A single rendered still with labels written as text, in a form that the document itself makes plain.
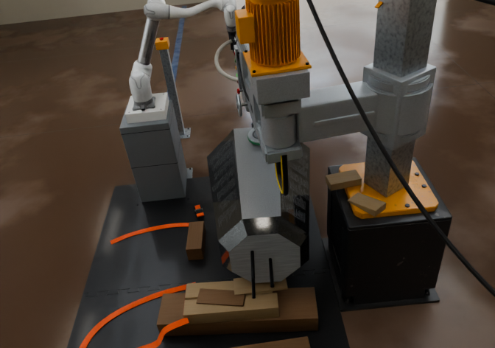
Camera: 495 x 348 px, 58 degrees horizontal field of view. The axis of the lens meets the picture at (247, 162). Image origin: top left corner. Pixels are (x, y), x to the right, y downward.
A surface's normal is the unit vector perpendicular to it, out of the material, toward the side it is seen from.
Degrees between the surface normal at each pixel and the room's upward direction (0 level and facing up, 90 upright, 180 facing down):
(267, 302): 0
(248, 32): 90
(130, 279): 0
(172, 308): 0
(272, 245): 90
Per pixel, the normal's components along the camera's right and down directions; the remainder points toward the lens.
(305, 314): -0.09, -0.81
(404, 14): -0.84, 0.38
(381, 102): -0.63, 0.50
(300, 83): 0.15, 0.57
